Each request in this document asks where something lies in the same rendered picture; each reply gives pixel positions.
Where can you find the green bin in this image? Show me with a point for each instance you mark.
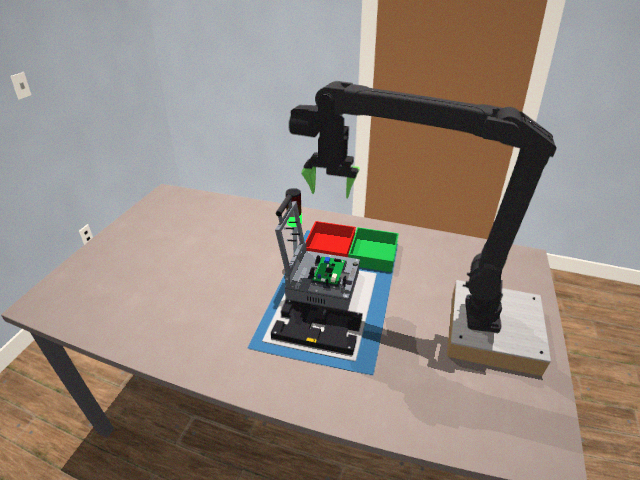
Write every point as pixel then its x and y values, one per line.
pixel 374 248

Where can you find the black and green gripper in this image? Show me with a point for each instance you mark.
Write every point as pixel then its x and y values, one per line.
pixel 331 158

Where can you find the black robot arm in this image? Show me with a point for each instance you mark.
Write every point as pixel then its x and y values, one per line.
pixel 536 145

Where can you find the red open tray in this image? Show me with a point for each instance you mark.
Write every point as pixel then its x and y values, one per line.
pixel 328 238

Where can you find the green circuit board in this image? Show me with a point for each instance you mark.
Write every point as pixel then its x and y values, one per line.
pixel 329 268

